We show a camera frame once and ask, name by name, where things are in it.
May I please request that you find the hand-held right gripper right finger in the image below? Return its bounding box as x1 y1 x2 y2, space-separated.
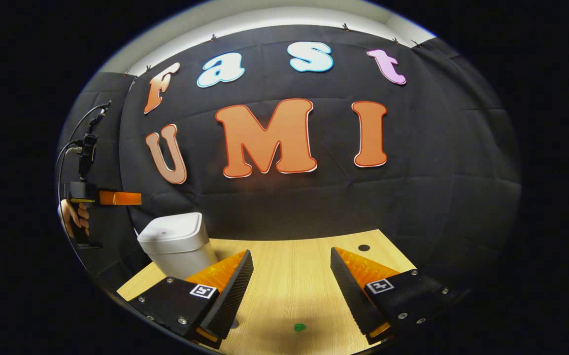
330 247 467 346

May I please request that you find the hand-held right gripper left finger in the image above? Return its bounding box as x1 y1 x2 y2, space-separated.
129 249 254 350

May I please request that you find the white desktop garbage bin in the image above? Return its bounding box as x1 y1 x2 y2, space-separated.
137 213 218 280

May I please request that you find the wooden desktop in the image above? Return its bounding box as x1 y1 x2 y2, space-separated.
117 229 417 355

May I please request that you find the black backdrop cloth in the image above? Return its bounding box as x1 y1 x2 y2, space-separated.
57 25 521 296

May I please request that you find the black cable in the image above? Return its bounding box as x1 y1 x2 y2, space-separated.
57 101 112 198

